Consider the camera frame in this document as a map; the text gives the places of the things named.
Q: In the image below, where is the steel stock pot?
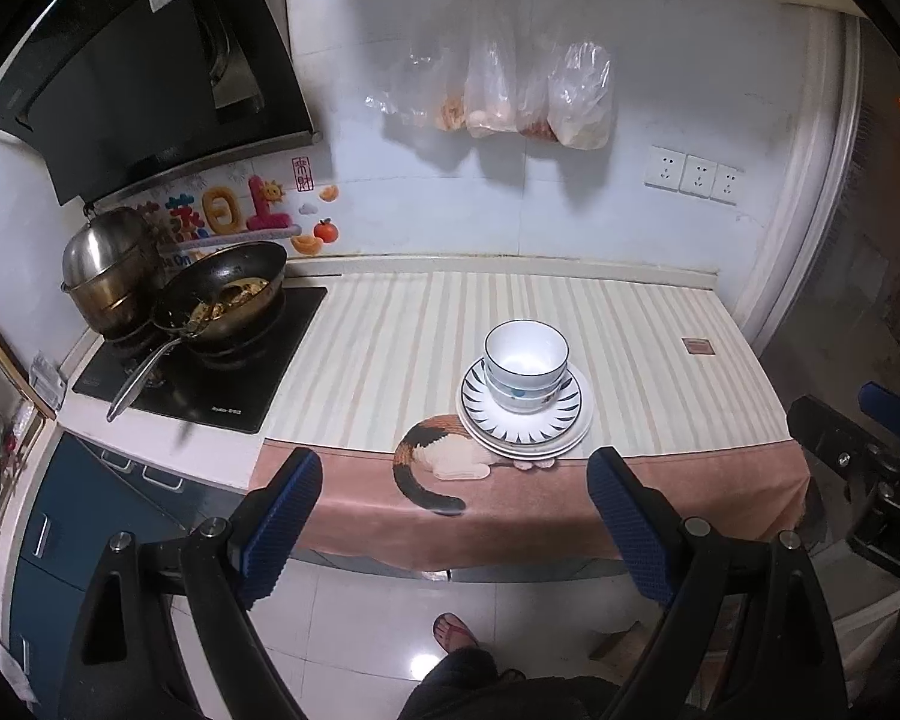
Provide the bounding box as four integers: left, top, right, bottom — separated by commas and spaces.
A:
60, 206, 167, 338

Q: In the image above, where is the blue kitchen cabinet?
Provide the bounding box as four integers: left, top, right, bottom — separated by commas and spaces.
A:
9, 429, 250, 702

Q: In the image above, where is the white door frame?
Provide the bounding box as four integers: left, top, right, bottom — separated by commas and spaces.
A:
742, 7, 863, 350

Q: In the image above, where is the black range hood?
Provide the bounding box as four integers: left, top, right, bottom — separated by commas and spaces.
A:
0, 0, 322, 207

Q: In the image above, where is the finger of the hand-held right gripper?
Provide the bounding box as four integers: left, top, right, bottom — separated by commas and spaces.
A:
859, 381, 900, 440
786, 396, 900, 481

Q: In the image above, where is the white bowl with blue rim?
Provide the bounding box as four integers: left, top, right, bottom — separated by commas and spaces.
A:
483, 319, 570, 395

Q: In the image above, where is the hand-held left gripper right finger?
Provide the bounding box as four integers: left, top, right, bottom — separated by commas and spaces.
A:
586, 446, 848, 720

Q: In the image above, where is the colourful letters wall sticker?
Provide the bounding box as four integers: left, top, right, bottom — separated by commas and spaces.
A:
131, 174, 302, 250

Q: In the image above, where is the white wall socket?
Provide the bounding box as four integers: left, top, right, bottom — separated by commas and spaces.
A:
679, 154, 717, 198
710, 163, 743, 205
644, 145, 683, 192

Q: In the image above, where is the oval plate with blue leaves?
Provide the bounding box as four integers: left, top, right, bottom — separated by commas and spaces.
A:
460, 360, 584, 445

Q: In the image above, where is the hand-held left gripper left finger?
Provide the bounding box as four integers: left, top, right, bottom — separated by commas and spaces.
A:
58, 446, 323, 720

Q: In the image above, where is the cream bowl with blue dots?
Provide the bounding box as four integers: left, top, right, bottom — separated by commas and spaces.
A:
487, 379, 565, 415

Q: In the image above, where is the person's leg in dark trousers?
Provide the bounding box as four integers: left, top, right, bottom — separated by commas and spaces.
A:
401, 647, 623, 720

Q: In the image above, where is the black wok with steel handle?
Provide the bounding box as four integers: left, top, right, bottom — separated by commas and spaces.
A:
106, 240, 290, 422

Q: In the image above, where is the clear plastic bag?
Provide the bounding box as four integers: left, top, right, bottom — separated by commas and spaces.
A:
547, 41, 614, 149
366, 45, 467, 132
516, 64, 560, 142
463, 0, 520, 140

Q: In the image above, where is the person's foot in sandal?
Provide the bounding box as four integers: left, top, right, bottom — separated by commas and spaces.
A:
433, 613, 481, 653

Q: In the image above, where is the striped tablecloth with cat print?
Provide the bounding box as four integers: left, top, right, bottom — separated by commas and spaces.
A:
249, 270, 811, 571

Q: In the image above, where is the white plate with pink flowers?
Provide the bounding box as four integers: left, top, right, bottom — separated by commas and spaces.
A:
456, 367, 595, 461

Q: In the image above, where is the black glass cooktop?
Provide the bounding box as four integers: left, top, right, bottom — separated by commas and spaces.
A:
71, 285, 329, 434

